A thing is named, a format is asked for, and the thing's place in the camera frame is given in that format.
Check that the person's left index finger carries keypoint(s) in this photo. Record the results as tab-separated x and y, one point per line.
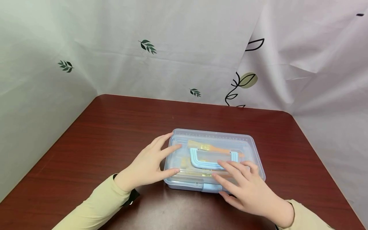
171	150

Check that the person's left forearm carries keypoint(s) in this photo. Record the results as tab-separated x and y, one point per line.
95	207

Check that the person's left middle finger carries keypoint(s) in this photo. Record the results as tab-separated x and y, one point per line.
163	139

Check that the person's right thumb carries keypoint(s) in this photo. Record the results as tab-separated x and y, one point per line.
228	197

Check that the person's right ring finger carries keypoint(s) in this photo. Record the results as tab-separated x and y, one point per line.
250	165

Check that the person's left thumb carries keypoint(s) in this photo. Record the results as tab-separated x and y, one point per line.
170	173

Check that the person's right forearm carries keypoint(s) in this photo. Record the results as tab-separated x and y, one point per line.
304	218

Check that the wooden paint brush gold ferrule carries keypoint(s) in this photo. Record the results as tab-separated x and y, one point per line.
205	174

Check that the person's right middle finger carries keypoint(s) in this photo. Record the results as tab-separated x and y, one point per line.
230	168

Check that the person's right index finger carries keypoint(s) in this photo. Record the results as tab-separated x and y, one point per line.
223	181

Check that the person's left hand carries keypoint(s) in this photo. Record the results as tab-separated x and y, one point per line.
143	167

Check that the person's right hand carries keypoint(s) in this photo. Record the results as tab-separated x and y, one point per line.
253	191

